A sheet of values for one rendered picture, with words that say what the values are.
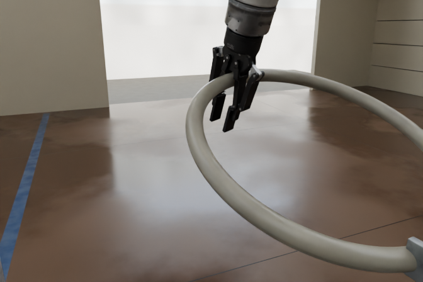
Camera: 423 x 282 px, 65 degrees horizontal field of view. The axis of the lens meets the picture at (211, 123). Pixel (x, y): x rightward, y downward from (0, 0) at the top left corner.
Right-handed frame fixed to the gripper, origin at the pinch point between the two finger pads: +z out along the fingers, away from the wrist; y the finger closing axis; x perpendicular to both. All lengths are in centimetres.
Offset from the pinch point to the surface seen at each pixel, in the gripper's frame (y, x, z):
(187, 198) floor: -85, 89, 173
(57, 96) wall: -446, 119, 295
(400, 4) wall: -205, 746, 96
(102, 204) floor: -123, 33, 182
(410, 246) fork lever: 42.5, -11.5, -11.4
